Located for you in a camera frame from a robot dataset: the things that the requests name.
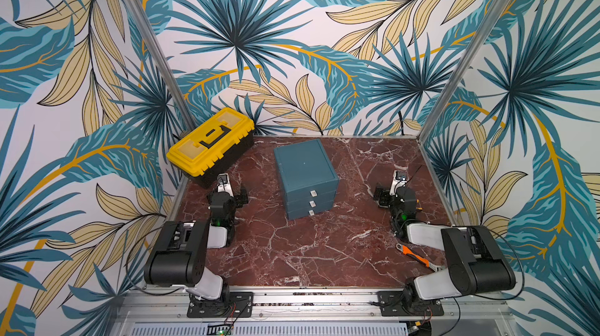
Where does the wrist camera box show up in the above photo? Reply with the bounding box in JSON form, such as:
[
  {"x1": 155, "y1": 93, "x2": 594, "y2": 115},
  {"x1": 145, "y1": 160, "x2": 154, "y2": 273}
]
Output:
[
  {"x1": 391, "y1": 170, "x2": 408, "y2": 194},
  {"x1": 217, "y1": 173, "x2": 234, "y2": 197}
]

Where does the teal top drawer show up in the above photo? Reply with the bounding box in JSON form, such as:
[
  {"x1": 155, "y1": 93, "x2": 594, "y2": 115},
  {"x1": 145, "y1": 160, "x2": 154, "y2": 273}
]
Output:
[{"x1": 284, "y1": 179, "x2": 339, "y2": 202}]

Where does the teal bottom drawer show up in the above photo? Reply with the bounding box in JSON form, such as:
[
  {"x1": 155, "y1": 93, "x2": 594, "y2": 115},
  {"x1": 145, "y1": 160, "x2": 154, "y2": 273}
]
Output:
[{"x1": 285, "y1": 200, "x2": 334, "y2": 220}]

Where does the aluminium corner post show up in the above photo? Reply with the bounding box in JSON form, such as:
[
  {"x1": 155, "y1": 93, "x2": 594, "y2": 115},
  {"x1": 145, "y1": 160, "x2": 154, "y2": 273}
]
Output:
[
  {"x1": 123, "y1": 0, "x2": 196, "y2": 132},
  {"x1": 417, "y1": 0, "x2": 511, "y2": 145}
]

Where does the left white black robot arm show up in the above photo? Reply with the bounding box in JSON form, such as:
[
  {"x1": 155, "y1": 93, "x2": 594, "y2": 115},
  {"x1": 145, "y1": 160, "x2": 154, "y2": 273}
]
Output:
[{"x1": 144, "y1": 185, "x2": 248, "y2": 303}]

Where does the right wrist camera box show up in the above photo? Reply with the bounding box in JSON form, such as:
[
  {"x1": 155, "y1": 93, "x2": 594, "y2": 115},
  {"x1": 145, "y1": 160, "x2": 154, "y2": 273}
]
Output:
[{"x1": 391, "y1": 170, "x2": 408, "y2": 194}]

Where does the right aluminium corner post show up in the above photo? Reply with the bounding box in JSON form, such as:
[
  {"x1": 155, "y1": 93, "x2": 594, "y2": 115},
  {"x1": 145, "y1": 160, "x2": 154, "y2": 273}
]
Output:
[{"x1": 417, "y1": 0, "x2": 511, "y2": 145}]

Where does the teal three-drawer cabinet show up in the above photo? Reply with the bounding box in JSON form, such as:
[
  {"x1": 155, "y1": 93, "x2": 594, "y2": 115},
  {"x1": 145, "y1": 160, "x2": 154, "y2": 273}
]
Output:
[{"x1": 273, "y1": 139, "x2": 340, "y2": 208}]

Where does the yellow black toolbox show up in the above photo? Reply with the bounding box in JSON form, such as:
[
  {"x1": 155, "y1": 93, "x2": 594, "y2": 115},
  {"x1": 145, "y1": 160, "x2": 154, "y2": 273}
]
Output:
[{"x1": 167, "y1": 107, "x2": 255, "y2": 189}]

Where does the teal drawer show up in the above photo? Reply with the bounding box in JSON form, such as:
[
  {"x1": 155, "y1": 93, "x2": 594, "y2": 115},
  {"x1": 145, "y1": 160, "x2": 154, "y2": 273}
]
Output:
[
  {"x1": 285, "y1": 200, "x2": 334, "y2": 220},
  {"x1": 285, "y1": 191, "x2": 337, "y2": 214},
  {"x1": 284, "y1": 179, "x2": 339, "y2": 202}
]

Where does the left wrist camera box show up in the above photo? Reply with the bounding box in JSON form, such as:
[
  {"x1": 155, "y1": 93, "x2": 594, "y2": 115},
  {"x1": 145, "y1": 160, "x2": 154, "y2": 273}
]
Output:
[{"x1": 217, "y1": 173, "x2": 234, "y2": 197}]

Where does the left aluminium corner post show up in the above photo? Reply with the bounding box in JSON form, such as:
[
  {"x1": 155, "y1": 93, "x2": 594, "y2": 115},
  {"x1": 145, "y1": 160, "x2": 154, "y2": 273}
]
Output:
[{"x1": 123, "y1": 0, "x2": 196, "y2": 132}]

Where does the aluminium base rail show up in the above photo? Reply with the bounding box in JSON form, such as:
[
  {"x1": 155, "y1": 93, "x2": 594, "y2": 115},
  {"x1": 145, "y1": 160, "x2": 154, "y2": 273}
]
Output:
[{"x1": 110, "y1": 286, "x2": 520, "y2": 335}]

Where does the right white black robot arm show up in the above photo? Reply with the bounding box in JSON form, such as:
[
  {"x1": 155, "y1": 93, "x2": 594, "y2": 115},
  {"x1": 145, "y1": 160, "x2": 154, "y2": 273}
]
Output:
[{"x1": 373, "y1": 185, "x2": 517, "y2": 304}]

